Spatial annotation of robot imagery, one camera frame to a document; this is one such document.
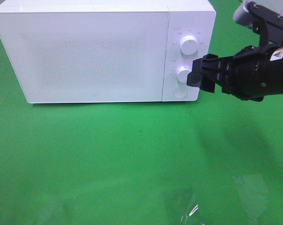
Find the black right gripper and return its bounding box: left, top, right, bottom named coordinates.
left=187, top=23, right=283, bottom=101

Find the white round knob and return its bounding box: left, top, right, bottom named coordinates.
left=176, top=66, right=191, bottom=83
left=180, top=35, right=199, bottom=55

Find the round door release button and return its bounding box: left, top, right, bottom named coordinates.
left=173, top=87, right=188, bottom=99

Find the white microwave door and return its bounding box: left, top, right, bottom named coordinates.
left=0, top=12, right=168, bottom=103

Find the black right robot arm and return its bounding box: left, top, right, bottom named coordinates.
left=187, top=24, right=283, bottom=102

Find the clear plastic film piece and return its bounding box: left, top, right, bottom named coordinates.
left=179, top=201, right=203, bottom=225

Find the white microwave oven body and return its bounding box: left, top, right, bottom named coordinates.
left=0, top=0, right=216, bottom=102

